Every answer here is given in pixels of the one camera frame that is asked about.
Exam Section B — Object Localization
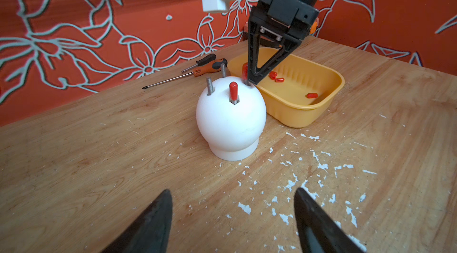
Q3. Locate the white dome screw fixture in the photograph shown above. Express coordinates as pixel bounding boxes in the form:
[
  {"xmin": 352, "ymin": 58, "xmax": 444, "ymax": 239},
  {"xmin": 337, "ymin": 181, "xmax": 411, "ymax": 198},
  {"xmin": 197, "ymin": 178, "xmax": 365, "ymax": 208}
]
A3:
[{"xmin": 196, "ymin": 77, "xmax": 267, "ymax": 161}]

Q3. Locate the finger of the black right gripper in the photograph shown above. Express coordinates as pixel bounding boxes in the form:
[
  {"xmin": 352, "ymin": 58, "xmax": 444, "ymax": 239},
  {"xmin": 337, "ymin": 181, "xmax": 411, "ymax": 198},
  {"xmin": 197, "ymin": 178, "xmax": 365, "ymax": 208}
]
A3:
[{"xmin": 247, "ymin": 20, "xmax": 301, "ymax": 85}]

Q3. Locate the yellow plastic tray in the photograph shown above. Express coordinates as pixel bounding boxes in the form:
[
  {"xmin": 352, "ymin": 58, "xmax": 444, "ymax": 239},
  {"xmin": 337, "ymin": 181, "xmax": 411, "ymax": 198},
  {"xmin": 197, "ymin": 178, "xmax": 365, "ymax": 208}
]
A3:
[{"xmin": 227, "ymin": 47, "xmax": 346, "ymax": 129}]

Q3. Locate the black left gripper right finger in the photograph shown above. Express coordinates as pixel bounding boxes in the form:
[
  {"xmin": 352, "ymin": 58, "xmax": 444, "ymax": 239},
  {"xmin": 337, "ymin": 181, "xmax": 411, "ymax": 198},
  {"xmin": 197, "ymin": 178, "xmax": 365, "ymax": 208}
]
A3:
[{"xmin": 294, "ymin": 188, "xmax": 362, "ymax": 253}]

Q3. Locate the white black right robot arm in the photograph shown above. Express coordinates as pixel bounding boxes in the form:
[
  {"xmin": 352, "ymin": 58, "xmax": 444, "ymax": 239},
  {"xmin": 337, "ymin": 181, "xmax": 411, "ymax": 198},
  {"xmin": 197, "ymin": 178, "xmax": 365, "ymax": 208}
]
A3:
[{"xmin": 242, "ymin": 0, "xmax": 319, "ymax": 85}]

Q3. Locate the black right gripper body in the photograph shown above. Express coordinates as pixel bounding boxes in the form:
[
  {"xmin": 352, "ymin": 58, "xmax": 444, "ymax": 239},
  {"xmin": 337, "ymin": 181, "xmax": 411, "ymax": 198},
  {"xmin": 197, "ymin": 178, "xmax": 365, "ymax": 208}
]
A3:
[{"xmin": 248, "ymin": 0, "xmax": 318, "ymax": 44}]

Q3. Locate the metal screw back left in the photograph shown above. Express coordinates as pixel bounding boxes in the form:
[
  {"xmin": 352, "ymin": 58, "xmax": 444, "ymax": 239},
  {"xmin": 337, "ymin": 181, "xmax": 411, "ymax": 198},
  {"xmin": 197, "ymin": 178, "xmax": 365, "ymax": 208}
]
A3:
[{"xmin": 206, "ymin": 77, "xmax": 214, "ymax": 96}]

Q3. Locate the small black screwdriver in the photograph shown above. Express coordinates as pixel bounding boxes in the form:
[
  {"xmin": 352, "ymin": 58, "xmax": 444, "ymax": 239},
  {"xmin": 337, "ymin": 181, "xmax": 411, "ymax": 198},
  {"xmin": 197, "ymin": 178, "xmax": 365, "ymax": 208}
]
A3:
[{"xmin": 181, "ymin": 54, "xmax": 217, "ymax": 73}]

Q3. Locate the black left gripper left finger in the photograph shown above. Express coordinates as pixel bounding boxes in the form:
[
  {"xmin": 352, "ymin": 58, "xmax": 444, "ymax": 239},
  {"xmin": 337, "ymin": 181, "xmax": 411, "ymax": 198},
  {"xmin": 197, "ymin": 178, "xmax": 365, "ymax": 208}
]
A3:
[{"xmin": 103, "ymin": 190, "xmax": 173, "ymax": 253}]

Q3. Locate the metal screw back right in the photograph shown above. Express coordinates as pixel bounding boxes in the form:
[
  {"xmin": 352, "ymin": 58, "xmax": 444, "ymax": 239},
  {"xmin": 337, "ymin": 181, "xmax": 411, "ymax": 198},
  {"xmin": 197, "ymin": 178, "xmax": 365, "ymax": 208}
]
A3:
[{"xmin": 221, "ymin": 63, "xmax": 227, "ymax": 78}]

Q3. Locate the red screw protection sleeve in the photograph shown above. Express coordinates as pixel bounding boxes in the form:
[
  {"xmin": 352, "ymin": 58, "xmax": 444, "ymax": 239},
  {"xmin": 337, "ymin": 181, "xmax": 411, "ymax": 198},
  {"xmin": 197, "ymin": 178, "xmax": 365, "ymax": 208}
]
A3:
[{"xmin": 229, "ymin": 81, "xmax": 239, "ymax": 104}]

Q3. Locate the orange plastic tool case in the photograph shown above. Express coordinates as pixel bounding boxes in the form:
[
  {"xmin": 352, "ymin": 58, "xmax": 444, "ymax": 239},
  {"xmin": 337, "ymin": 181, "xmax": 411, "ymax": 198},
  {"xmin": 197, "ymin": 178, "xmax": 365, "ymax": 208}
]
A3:
[{"xmin": 309, "ymin": 18, "xmax": 319, "ymax": 35}]

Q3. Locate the orange handled long screwdriver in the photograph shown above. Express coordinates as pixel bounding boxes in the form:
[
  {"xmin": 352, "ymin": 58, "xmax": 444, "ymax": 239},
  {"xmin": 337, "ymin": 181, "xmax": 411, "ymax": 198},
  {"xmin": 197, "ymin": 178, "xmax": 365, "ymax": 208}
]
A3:
[{"xmin": 142, "ymin": 58, "xmax": 228, "ymax": 90}]

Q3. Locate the metal screw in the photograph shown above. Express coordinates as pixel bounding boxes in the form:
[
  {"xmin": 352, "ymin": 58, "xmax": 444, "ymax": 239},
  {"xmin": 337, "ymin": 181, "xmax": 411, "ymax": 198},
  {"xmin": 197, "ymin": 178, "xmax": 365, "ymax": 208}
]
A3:
[
  {"xmin": 221, "ymin": 63, "xmax": 227, "ymax": 78},
  {"xmin": 206, "ymin": 77, "xmax": 214, "ymax": 96}
]

